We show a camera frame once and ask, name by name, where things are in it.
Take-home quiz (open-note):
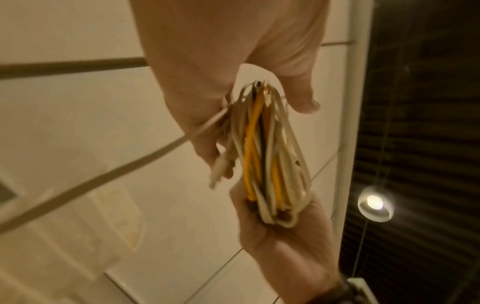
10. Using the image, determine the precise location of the person's left hand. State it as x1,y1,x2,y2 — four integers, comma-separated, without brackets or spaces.
129,0,332,180

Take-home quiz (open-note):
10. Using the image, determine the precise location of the person's right hand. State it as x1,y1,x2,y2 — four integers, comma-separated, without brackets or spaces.
229,177,341,297

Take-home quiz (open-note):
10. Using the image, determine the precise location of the bundle of white cables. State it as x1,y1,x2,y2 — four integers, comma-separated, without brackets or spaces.
208,79,314,229

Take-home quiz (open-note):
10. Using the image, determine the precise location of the black cable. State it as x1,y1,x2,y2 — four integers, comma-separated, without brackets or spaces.
250,81,275,208

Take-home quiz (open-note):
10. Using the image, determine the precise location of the yellow cable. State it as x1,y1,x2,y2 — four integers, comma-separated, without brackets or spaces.
241,98,286,212

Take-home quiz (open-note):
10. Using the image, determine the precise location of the white cable strand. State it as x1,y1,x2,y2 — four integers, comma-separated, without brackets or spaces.
0,106,231,236

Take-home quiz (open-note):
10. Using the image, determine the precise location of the person's right forearm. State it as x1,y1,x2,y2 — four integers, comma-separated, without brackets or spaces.
285,289,344,304

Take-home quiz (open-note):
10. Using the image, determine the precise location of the round glowing lamp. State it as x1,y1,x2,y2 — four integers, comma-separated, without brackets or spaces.
357,186,396,223

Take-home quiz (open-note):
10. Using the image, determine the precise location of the dark window blind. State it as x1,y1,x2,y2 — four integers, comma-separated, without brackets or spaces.
337,0,480,304

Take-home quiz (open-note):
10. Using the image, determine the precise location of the translucent plastic container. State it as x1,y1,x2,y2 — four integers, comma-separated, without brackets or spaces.
0,166,146,304

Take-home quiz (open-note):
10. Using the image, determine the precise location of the black wrist strap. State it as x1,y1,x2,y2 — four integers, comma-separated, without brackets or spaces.
330,274,363,304

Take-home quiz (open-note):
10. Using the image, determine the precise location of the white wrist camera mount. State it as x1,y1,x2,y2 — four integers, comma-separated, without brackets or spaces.
346,277,374,304

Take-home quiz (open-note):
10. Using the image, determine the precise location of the white window frame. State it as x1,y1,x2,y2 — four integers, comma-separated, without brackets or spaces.
330,0,377,226

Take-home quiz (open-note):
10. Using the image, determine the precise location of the thin blind cord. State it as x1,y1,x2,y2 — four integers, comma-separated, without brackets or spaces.
350,0,411,278

